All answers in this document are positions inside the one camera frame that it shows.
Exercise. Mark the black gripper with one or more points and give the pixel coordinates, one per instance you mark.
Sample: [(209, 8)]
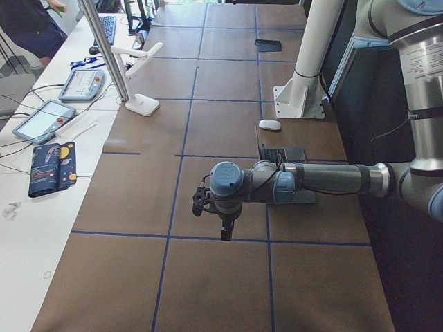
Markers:
[(227, 218)]

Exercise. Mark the grey laptop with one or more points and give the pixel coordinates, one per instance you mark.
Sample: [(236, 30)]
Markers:
[(284, 155)]

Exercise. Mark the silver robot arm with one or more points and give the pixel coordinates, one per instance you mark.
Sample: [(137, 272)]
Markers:
[(414, 28)]

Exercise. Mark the white computer mouse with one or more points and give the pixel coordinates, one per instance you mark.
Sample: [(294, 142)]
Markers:
[(269, 125)]

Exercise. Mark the black mouse pad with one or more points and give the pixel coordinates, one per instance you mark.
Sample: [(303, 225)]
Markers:
[(268, 46)]

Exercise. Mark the white mounting column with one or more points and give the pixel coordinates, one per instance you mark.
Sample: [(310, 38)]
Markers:
[(301, 96)]

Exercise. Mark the blue space pencil case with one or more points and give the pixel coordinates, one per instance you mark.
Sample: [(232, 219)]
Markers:
[(53, 169)]

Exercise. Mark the far teach pendant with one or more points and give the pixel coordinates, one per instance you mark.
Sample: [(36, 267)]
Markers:
[(82, 85)]

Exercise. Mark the teach pendant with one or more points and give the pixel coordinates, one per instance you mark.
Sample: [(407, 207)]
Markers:
[(40, 126), (82, 85)]

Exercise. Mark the near teach pendant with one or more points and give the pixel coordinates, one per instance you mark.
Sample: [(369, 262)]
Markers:
[(40, 126)]

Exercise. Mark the black keyboard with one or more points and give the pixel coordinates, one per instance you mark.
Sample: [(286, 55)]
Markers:
[(109, 26)]

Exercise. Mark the person in dark clothes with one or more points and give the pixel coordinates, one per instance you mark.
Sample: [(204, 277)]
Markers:
[(29, 25)]

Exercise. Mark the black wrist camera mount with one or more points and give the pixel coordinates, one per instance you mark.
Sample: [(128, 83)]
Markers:
[(201, 198)]

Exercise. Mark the aluminium profile post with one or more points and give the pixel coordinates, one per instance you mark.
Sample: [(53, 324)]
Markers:
[(91, 14)]

